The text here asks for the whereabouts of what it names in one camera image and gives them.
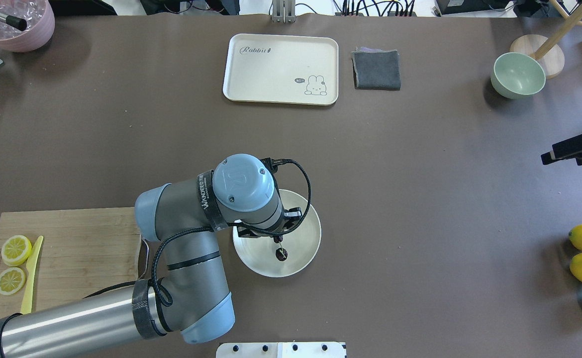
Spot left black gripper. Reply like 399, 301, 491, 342
236, 206, 302, 245

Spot dark red cherry pair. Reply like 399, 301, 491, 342
275, 244, 288, 262

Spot cream round plate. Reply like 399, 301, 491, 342
232, 206, 321, 278

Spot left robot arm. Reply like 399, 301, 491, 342
0, 154, 308, 358

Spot cream rabbit tray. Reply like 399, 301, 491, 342
223, 33, 339, 106

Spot light green bowl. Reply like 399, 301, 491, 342
489, 52, 547, 99

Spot wooden mug tree stand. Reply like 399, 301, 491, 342
509, 0, 582, 79

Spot wooden cutting board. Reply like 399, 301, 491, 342
0, 207, 145, 318

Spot grey folded cloth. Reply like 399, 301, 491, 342
352, 47, 402, 90

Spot yellow plastic knife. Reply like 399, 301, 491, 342
19, 235, 45, 315

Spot upper lemon slice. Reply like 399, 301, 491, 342
0, 234, 33, 267

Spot lemon slice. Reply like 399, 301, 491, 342
0, 234, 33, 267
0, 267, 26, 295

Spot lower lemon slice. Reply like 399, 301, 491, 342
0, 267, 26, 295

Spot pink bowl with ice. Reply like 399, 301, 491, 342
0, 0, 55, 53

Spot black muddler in bowl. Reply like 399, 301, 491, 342
0, 12, 27, 31

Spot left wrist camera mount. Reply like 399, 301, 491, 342
261, 157, 295, 174

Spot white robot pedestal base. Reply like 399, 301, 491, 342
215, 341, 347, 358

